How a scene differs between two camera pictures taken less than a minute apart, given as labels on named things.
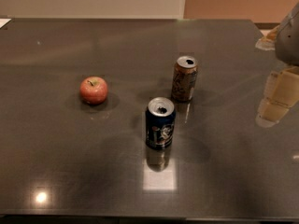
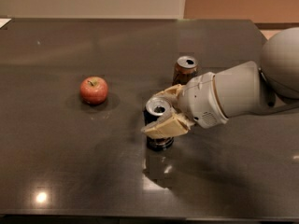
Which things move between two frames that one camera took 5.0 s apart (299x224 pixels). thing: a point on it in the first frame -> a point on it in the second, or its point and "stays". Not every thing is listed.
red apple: x=93 y=90 stays
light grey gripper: x=289 y=42 -> x=199 y=99
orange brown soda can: x=185 y=73 stays
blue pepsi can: x=160 y=119 stays
